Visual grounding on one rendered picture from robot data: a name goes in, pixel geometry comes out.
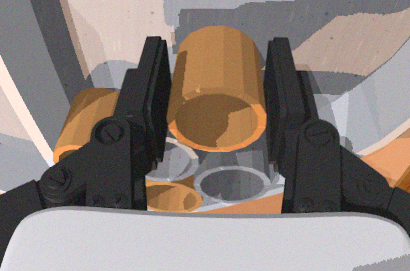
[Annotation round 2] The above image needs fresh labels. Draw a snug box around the bronze bushing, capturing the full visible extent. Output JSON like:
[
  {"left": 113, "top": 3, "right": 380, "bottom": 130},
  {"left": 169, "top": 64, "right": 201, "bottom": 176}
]
[
  {"left": 53, "top": 88, "right": 119, "bottom": 164},
  {"left": 166, "top": 26, "right": 266, "bottom": 152},
  {"left": 146, "top": 174, "right": 203, "bottom": 213}
]

